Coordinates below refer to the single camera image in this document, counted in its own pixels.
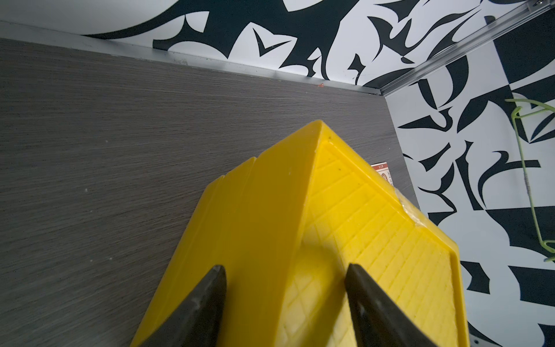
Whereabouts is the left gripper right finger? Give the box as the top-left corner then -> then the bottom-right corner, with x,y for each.
344,263 -> 435,346

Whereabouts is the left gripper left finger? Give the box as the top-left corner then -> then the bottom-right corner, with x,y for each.
141,265 -> 227,346

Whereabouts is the yellow plastic drawer cabinet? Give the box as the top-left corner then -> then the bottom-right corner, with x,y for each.
132,120 -> 470,346

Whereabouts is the white red postcard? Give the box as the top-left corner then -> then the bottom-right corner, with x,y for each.
371,162 -> 393,185

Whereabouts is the green plastic hoop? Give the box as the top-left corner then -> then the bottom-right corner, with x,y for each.
504,97 -> 555,263

